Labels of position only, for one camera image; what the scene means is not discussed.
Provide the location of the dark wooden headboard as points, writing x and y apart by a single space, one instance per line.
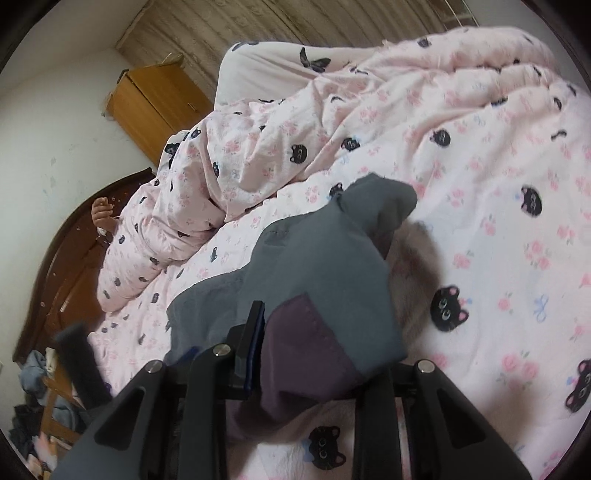
60 258

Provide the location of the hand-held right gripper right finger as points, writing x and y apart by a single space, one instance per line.
378 424

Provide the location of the blue grey clothes pile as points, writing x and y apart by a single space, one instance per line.
30 369

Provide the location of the pink cat-print quilt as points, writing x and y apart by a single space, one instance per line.
485 184

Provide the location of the wooden chair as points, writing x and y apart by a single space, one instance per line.
51 392

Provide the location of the beige curtain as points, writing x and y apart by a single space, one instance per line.
277 23

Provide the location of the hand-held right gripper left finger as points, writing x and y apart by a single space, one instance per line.
253 332

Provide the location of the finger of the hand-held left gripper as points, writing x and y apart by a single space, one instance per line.
78 360

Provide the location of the wooden wardrobe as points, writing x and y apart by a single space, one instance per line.
157 106

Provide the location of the purple and grey striped jacket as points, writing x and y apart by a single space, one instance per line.
314 258

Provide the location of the white butterfly-print pillow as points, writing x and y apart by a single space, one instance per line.
263 69

